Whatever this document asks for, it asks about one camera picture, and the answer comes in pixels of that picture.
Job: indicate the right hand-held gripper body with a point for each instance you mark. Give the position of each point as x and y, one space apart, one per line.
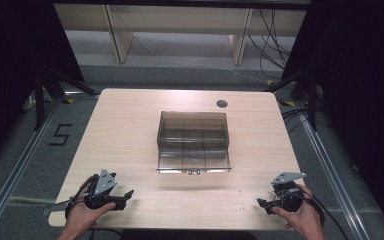
288 200

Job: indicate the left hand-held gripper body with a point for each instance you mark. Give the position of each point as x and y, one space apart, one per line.
105 181

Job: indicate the person's right hand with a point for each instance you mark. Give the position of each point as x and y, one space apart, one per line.
308 216

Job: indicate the person's left hand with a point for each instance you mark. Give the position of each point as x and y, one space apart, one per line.
80 215

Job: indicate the small crumbs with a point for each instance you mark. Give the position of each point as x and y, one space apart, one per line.
242 208

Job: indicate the yellow black tape strip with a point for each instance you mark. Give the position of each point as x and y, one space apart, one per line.
287 103
68 100

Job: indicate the smoky clear plastic drawer case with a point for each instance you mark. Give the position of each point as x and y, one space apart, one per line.
193 115

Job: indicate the black metal stand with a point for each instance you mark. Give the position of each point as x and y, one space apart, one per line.
40 100

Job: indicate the grey round table grommet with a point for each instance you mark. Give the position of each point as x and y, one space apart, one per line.
222 103

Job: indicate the black curtain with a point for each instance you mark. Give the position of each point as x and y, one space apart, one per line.
13 66
363 83

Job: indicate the beige wooden desk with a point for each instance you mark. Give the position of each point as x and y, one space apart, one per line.
180 18

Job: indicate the aluminium floor rail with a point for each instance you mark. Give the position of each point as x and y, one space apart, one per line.
16 170
333 180

